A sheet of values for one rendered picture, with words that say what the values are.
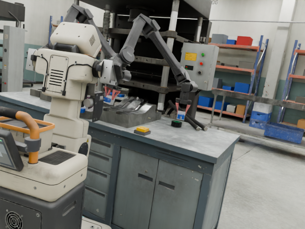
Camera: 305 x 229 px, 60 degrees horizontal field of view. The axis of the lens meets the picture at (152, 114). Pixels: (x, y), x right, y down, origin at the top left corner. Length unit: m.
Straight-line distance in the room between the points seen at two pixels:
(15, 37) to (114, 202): 4.58
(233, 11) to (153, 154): 7.43
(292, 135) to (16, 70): 5.35
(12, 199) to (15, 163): 0.17
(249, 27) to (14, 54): 6.18
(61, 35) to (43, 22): 8.42
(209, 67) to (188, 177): 1.13
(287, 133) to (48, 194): 4.53
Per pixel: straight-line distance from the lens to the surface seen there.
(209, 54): 2.42
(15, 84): 6.04
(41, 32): 9.78
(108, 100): 1.80
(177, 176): 1.65
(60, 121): 1.44
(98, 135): 1.88
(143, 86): 2.61
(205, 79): 2.41
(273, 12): 8.42
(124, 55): 1.39
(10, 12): 6.28
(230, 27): 8.68
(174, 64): 1.72
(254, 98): 4.98
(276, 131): 5.15
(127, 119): 1.74
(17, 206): 1.18
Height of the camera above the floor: 1.24
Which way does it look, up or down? 11 degrees down
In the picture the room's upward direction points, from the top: 8 degrees clockwise
